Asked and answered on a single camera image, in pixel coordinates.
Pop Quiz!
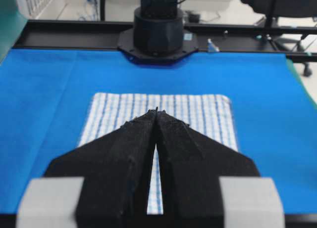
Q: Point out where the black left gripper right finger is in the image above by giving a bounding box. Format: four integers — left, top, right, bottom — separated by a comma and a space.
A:
157, 114, 285, 228

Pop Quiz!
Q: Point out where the black office chair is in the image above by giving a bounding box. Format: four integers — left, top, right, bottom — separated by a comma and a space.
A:
239, 0, 317, 77

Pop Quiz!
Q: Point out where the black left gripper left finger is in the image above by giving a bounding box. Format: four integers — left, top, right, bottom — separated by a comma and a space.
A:
16, 110, 157, 228

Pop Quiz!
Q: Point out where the black table edge rail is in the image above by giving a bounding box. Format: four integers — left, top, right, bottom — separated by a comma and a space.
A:
13, 20, 317, 63

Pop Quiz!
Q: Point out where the blue white striped towel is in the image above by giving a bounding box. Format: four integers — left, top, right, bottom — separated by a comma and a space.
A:
78, 92, 238, 215

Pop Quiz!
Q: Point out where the blue table cloth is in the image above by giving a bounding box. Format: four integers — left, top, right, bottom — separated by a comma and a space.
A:
0, 49, 317, 214

